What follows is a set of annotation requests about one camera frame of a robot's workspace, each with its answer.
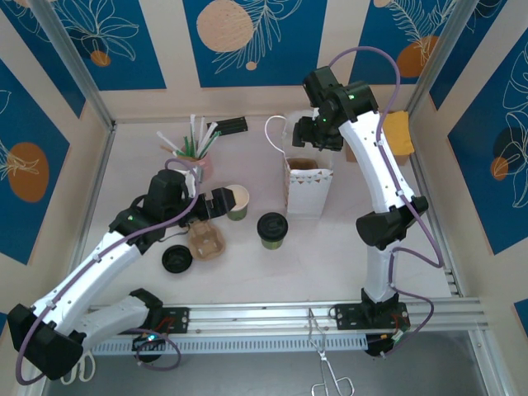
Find cartoon animal gift bag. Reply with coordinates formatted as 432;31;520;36
263;109;335;219

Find black plastic cup lid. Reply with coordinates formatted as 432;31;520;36
161;243;194;274
256;213;289;242

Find wooden stir stick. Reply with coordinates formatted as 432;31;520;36
159;145;197;161

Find yellow paper napkin stack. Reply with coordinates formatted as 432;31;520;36
383;109;416;157

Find black flat box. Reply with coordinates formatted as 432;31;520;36
207;116;250;136

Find black controller board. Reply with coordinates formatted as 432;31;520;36
131;332;168;352
365;329;410;359

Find metal tongs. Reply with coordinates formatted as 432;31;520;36
307;307;356;396

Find white scissors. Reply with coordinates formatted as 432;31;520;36
61;352;97;385

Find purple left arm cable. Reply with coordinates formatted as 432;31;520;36
15;158;201;385

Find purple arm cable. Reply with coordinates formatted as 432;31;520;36
15;158;201;385
328;45;446;360

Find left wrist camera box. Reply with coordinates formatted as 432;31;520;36
184;166;206;195

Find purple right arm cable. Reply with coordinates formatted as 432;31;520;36
328;45;446;360

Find aluminium side rail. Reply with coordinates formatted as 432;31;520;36
410;117;463;298
61;123;119;307

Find aluminium frame post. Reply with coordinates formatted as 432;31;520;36
408;0;474;120
31;0;116;129

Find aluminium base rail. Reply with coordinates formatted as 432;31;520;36
35;299;490;342

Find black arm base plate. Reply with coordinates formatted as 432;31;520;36
332;303;412;331
158;305;191;336

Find white slotted cable duct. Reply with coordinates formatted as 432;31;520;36
88;334;368;356

